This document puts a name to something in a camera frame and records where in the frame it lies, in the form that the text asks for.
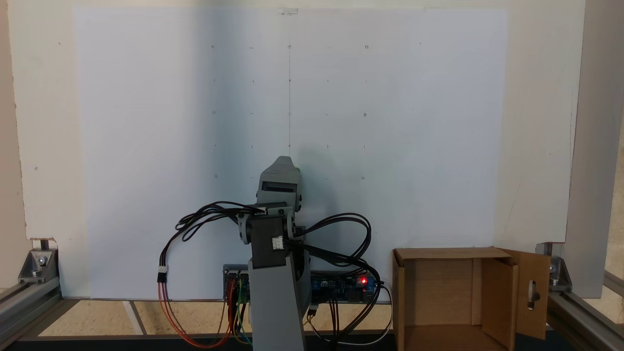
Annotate orange and red wires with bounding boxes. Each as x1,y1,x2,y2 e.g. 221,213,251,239
157,280,236,349

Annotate black cable with white connector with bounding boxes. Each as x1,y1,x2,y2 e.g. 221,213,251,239
157,200,267,285

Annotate aluminium corner bracket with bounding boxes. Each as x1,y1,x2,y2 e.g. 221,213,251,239
536,242,572,293
18,248,59,285

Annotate blue circuit board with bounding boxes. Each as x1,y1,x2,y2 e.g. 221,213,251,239
309,271,379,305

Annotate circuit board with coloured wires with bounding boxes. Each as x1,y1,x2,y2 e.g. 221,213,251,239
223,264,252,304

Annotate thin white cable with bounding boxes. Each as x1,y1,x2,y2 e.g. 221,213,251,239
310,284,394,346

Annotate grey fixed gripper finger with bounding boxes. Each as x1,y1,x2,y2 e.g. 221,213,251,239
261,156,299,180

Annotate large white paper sheet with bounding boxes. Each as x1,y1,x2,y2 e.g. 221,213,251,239
73,7,510,299

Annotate brown cardboard box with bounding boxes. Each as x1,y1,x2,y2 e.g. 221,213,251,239
392,246,552,351

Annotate aluminium frame rail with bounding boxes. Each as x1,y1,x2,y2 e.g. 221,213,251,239
604,270,624,297
0,280,63,350
546,290,624,351

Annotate green wire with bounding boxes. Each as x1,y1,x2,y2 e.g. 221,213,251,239
236,278,253,346

